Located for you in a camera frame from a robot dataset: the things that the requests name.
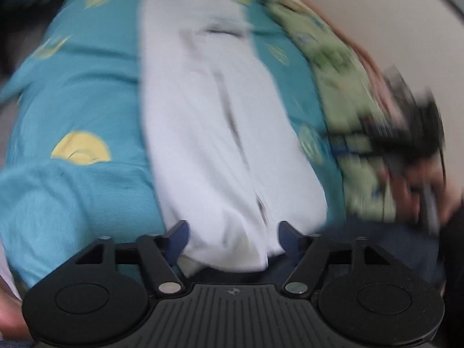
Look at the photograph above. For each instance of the pink fluffy blanket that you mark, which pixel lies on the pink fluffy blanket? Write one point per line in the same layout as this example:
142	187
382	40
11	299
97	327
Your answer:
362	63

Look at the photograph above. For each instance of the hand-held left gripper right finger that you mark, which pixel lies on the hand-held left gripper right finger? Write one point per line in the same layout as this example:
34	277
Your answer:
290	239

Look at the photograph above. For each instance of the white t-shirt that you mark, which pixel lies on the white t-shirt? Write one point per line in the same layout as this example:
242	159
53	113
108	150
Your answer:
217	152

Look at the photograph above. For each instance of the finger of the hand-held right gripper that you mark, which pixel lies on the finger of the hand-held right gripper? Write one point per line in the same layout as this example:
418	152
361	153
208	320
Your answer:
355	141

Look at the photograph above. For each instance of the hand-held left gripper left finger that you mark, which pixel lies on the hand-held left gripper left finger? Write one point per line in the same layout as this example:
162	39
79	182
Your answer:
179	239

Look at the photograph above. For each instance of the green printed blanket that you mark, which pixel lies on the green printed blanket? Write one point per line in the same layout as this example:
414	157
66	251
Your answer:
337	72

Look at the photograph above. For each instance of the person's right hand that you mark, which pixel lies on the person's right hand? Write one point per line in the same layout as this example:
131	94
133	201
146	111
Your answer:
402	192

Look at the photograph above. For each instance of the bed with teal smiley sheet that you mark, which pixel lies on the bed with teal smiley sheet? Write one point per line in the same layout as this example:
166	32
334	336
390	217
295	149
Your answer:
90	90

